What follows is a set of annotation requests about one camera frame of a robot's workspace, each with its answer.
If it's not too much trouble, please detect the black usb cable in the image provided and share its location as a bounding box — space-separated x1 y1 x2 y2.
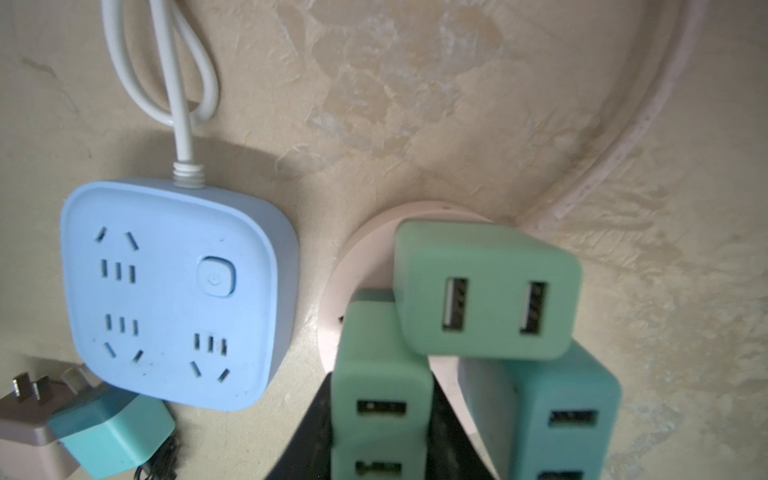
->
133 434 181 480

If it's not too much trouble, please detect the pink charger adapter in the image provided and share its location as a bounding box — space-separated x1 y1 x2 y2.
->
1 358 79 479

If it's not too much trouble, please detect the blue charger adapter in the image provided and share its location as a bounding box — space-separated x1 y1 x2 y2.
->
47 366 178 479

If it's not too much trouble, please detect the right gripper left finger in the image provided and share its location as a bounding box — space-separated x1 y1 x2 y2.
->
266 373 332 480

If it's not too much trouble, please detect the teal charger adapter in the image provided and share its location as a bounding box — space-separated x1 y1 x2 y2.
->
458 342 622 479

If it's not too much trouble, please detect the green charger adapter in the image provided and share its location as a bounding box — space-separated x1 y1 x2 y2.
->
330 289 434 479
393 220 583 361

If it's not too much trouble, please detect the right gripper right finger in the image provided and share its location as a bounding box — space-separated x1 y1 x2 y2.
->
428 378 494 480

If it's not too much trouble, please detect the pink round power strip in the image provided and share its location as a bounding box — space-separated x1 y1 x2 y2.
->
316 200 511 480

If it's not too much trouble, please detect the white power cord with plug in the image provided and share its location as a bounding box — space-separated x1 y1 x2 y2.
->
100 0 221 188

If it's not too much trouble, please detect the blue square power strip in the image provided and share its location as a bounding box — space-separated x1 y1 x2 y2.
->
60 178 299 411

